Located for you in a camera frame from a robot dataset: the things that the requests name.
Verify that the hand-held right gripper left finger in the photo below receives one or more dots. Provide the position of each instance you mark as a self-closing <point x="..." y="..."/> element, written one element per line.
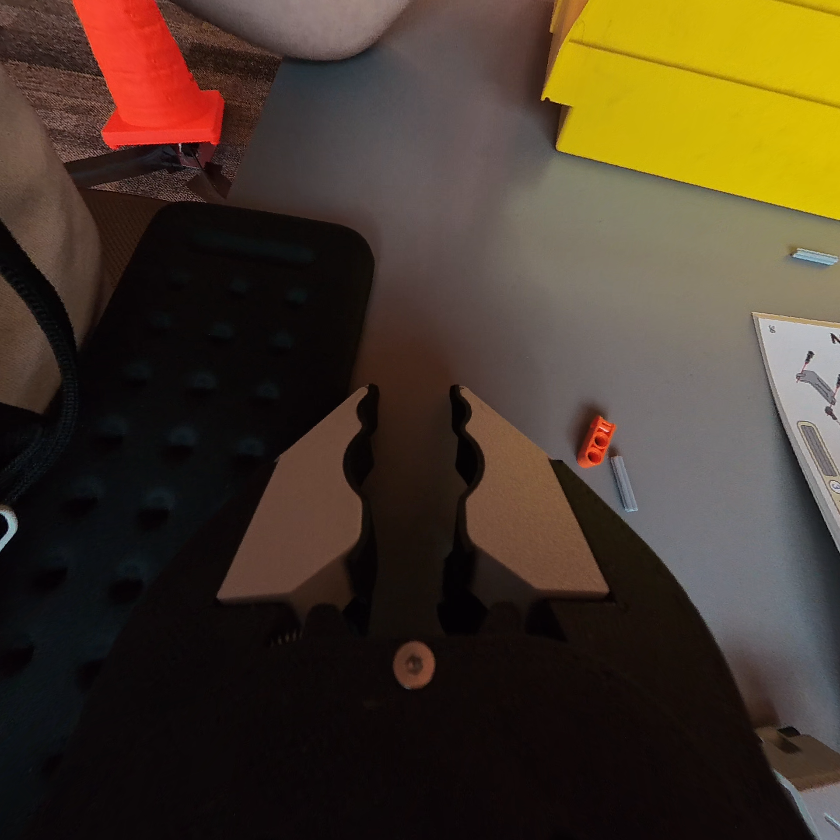
<point x="295" y="531"/>

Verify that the black tripod legs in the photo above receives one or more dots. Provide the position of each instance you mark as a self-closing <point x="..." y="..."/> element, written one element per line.
<point x="131" y="164"/>

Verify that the light grey toy axle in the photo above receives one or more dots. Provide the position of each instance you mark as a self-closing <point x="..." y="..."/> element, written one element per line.
<point x="623" y="482"/>
<point x="814" y="257"/>

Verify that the black studded foam mat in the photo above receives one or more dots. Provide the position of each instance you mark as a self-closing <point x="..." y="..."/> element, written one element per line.
<point x="229" y="328"/>

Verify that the grey toy panel assembly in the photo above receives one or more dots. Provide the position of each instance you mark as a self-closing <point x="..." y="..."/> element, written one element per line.
<point x="807" y="781"/>

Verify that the yellow plastic bin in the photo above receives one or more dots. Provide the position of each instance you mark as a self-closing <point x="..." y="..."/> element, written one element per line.
<point x="709" y="98"/>

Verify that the person's left forearm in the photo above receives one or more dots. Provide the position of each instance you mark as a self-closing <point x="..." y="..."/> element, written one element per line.
<point x="295" y="29"/>

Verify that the small orange toy beam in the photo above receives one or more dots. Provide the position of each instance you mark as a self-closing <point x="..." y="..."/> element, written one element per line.
<point x="596" y="441"/>

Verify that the light grey shirt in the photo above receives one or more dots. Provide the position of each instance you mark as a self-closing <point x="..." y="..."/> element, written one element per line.
<point x="33" y="229"/>

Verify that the orange traffic cone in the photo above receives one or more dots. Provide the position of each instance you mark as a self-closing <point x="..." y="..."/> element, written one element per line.
<point x="151" y="79"/>

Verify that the building instruction booklet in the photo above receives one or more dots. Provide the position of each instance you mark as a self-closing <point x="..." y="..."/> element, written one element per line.
<point x="807" y="394"/>

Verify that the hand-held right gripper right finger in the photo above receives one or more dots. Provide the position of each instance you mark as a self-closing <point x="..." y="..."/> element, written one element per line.
<point x="531" y="531"/>

